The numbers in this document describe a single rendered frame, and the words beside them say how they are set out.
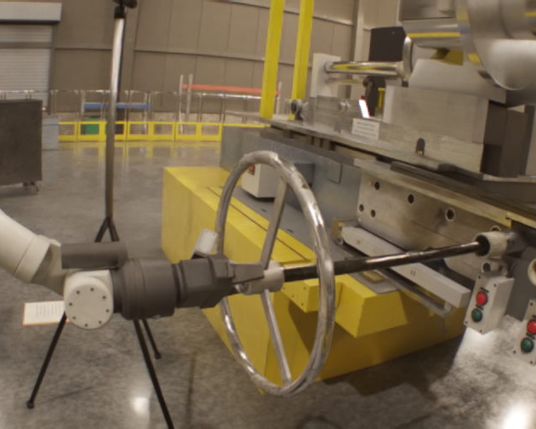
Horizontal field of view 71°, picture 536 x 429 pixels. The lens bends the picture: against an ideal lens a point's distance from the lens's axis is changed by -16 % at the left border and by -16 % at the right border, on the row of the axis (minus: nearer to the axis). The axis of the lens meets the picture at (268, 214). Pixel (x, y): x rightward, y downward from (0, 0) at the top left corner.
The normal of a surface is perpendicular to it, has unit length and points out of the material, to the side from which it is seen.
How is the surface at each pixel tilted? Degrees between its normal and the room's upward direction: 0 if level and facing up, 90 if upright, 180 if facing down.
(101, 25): 90
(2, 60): 90
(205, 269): 45
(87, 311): 81
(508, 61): 90
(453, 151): 90
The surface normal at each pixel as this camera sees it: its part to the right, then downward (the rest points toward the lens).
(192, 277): 0.38, -0.47
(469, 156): -0.89, 0.04
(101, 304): 0.45, 0.13
